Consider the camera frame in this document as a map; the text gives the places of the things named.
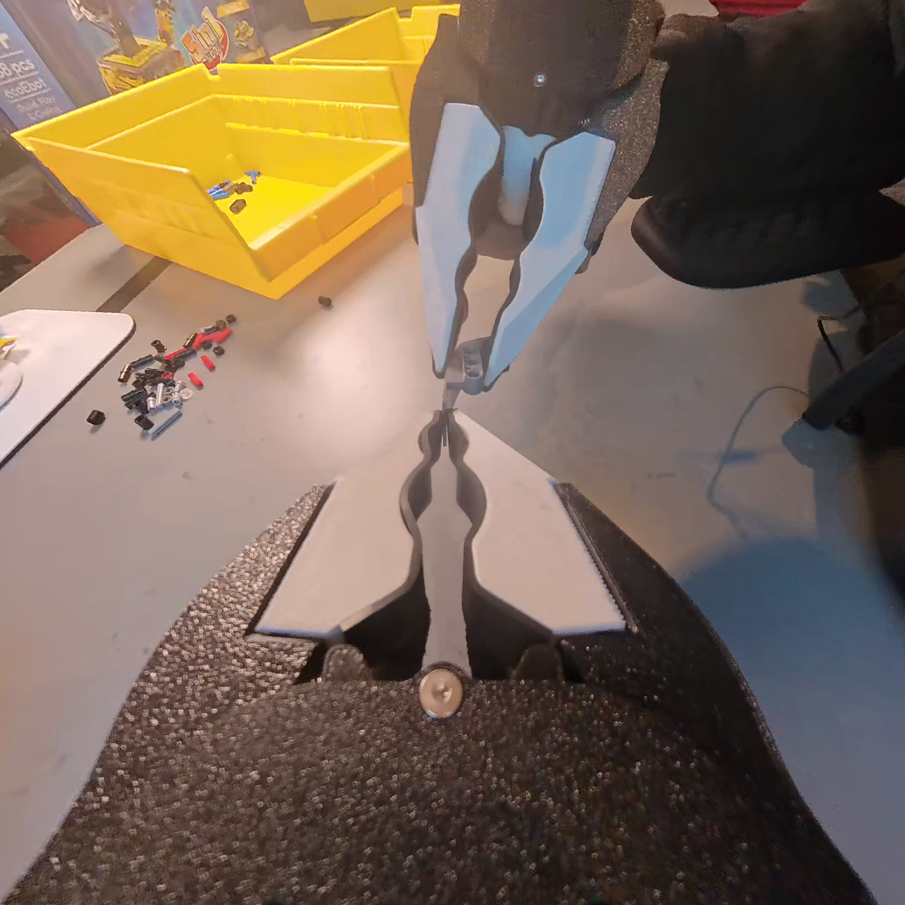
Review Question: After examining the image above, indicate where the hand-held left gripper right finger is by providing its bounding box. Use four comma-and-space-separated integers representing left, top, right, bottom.
449, 410, 628, 637

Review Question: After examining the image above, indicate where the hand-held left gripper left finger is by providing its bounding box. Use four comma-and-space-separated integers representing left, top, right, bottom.
252, 410, 444, 641

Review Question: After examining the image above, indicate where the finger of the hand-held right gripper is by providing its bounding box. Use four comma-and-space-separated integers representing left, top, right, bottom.
413, 102, 504, 376
483, 132, 617, 388

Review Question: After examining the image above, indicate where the grey curved brick panel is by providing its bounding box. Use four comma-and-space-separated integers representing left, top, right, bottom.
445, 337, 490, 397

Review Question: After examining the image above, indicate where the yellow plastic parts bin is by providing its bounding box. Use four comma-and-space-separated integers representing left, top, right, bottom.
10, 64, 412, 301

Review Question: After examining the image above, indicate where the person's right forearm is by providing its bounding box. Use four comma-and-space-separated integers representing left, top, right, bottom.
629, 0, 905, 206

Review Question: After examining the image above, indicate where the grey desk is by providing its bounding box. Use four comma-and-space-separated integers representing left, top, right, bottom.
0, 198, 905, 892

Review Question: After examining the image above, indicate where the bunch of blue brick pins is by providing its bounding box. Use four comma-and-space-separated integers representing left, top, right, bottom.
207, 170, 263, 203

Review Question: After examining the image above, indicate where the pile of small brick pins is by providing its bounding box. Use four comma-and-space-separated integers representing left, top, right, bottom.
86, 314, 238, 439

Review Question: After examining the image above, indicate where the blue printed kit box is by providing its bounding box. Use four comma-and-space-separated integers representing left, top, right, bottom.
0, 0, 308, 284

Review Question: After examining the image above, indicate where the black cord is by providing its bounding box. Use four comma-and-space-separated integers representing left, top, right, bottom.
815, 313, 861, 377

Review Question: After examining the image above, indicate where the white rounded base plate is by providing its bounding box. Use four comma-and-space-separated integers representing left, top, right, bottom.
0, 310, 137, 465

